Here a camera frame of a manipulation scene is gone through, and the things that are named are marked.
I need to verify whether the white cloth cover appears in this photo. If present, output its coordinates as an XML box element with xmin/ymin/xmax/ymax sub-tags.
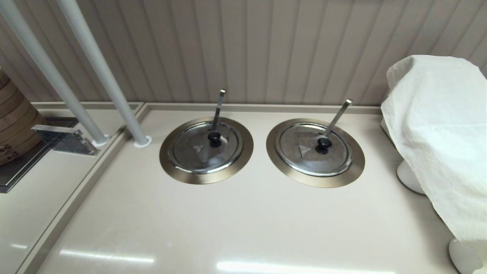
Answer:
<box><xmin>381</xmin><ymin>55</ymin><xmax>487</xmax><ymax>263</ymax></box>

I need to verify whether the steel hinged pot lid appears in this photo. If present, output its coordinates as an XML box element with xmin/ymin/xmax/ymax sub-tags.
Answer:
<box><xmin>275</xmin><ymin>123</ymin><xmax>353</xmax><ymax>177</ymax></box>
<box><xmin>169</xmin><ymin>122</ymin><xmax>244</xmax><ymax>175</ymax></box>

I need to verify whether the bronze round counter ring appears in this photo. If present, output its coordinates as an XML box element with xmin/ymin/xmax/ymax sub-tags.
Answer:
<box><xmin>159</xmin><ymin>116</ymin><xmax>254</xmax><ymax>185</ymax></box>
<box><xmin>266</xmin><ymin>118</ymin><xmax>366</xmax><ymax>188</ymax></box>

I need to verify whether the steel ladle hooked handle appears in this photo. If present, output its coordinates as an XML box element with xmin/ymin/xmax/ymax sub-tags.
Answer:
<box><xmin>211</xmin><ymin>89</ymin><xmax>226</xmax><ymax>132</ymax></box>

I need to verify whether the white ceramic jar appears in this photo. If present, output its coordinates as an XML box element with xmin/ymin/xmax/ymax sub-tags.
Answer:
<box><xmin>396</xmin><ymin>159</ymin><xmax>427</xmax><ymax>195</ymax></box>
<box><xmin>449</xmin><ymin>237</ymin><xmax>484</xmax><ymax>274</ymax></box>

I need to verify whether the steel ladle straight handle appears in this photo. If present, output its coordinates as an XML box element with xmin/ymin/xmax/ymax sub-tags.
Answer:
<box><xmin>324</xmin><ymin>99</ymin><xmax>353</xmax><ymax>137</ymax></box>

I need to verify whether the white metal pole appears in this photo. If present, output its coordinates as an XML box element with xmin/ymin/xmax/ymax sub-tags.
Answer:
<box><xmin>0</xmin><ymin>0</ymin><xmax>111</xmax><ymax>147</ymax></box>
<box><xmin>57</xmin><ymin>0</ymin><xmax>152</xmax><ymax>148</ymax></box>

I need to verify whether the black glass panel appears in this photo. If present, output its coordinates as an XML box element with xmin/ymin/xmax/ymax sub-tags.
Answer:
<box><xmin>0</xmin><ymin>117</ymin><xmax>80</xmax><ymax>194</ymax></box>

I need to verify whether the bamboo steamer stack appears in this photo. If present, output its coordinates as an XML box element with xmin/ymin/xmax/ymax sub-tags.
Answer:
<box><xmin>0</xmin><ymin>68</ymin><xmax>46</xmax><ymax>167</ymax></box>

